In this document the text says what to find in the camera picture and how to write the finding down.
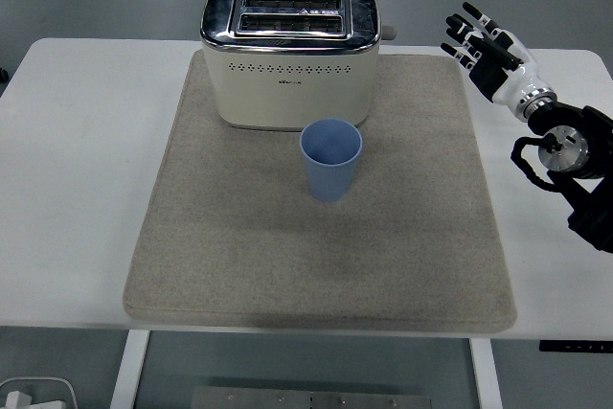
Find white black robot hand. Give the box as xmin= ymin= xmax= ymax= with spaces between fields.
xmin=440 ymin=1 xmax=545 ymax=108

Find light blue ribbed cup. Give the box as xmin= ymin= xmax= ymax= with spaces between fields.
xmin=299 ymin=118 xmax=363 ymax=204

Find cream toaster with chrome lid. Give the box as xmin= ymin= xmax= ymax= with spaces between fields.
xmin=199 ymin=0 xmax=398 ymax=132

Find black table control panel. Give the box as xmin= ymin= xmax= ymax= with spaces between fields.
xmin=539 ymin=340 xmax=613 ymax=353

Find beige fabric table mat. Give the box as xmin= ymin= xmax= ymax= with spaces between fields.
xmin=123 ymin=53 xmax=519 ymax=333

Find white table leg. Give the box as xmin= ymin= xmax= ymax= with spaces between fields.
xmin=108 ymin=330 xmax=152 ymax=409
xmin=468 ymin=337 xmax=504 ymax=409

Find grey metal plate with screws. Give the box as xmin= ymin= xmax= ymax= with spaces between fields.
xmin=191 ymin=385 xmax=435 ymax=409

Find white block in bin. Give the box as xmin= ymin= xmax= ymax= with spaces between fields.
xmin=2 ymin=390 xmax=34 ymax=409

